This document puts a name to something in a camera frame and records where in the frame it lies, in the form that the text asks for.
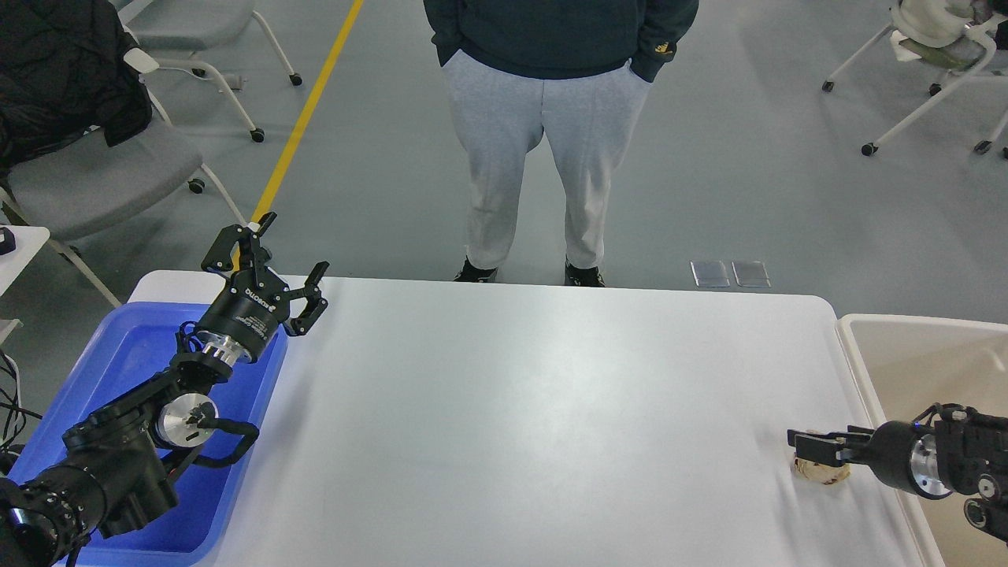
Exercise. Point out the beige plastic bin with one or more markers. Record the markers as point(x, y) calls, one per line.
point(902, 364)

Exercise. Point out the black jacket on chair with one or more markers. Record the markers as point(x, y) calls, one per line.
point(63, 71)

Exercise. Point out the white chair with cushion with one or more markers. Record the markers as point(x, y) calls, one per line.
point(965, 40)

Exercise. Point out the person in grey trousers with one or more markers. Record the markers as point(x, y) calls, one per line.
point(574, 73)

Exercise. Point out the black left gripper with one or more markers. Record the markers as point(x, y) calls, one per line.
point(246, 315)

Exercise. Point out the beige paper ball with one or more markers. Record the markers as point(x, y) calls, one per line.
point(826, 475)

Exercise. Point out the grey chair far left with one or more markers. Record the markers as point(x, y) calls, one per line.
point(194, 27)

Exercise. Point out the left metal floor plate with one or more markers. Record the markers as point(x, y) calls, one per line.
point(710, 274)

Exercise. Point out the metal floor plate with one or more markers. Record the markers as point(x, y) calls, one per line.
point(710, 274)
point(751, 274)

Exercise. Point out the grey chair with black jacket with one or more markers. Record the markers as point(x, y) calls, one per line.
point(88, 186)

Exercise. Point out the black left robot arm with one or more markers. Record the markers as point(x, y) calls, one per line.
point(123, 459)

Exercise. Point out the white side table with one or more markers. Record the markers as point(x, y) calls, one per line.
point(20, 244)

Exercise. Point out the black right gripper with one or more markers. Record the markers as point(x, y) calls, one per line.
point(899, 454)

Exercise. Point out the right metal floor plate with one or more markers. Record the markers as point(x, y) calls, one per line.
point(751, 274)

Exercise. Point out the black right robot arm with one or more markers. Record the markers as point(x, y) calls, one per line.
point(949, 448)

